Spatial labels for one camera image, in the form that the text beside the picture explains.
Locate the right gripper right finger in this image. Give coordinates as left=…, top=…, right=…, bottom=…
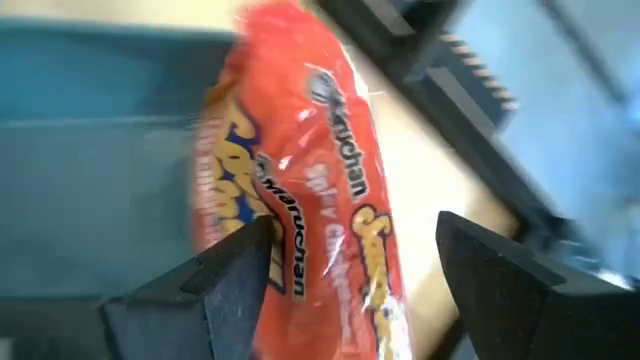
left=437, top=210, right=640, bottom=360

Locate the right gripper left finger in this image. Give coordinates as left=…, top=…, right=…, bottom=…
left=99, top=214, right=275, bottom=360

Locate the red Maruchan saucy noodles packet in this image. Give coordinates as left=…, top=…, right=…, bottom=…
left=192, top=0, right=416, bottom=360

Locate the teal blue plastic bin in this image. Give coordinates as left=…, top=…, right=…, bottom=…
left=0, top=17, right=241, bottom=301

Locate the black hazard-striped floor mat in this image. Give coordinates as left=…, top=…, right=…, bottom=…
left=429, top=29, right=521, bottom=131

